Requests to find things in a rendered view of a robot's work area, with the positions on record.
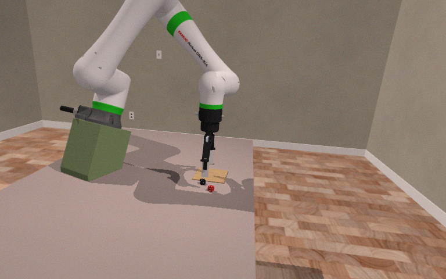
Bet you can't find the tan flat mat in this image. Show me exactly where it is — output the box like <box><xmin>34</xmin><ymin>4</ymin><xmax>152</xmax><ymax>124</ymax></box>
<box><xmin>192</xmin><ymin>167</ymin><xmax>228</xmax><ymax>184</ymax></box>

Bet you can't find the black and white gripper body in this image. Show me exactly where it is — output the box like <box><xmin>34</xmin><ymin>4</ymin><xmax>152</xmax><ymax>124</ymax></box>
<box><xmin>200</xmin><ymin>121</ymin><xmax>219</xmax><ymax>138</ymax></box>

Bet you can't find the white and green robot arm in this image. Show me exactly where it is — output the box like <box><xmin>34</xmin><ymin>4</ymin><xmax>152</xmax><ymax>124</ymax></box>
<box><xmin>60</xmin><ymin>0</ymin><xmax>240</xmax><ymax>129</ymax></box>

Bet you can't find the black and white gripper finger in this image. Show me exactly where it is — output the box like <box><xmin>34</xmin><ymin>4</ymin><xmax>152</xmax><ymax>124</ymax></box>
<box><xmin>209</xmin><ymin>140</ymin><xmax>215</xmax><ymax>164</ymax></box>
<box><xmin>200</xmin><ymin>136</ymin><xmax>214</xmax><ymax>177</ymax></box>

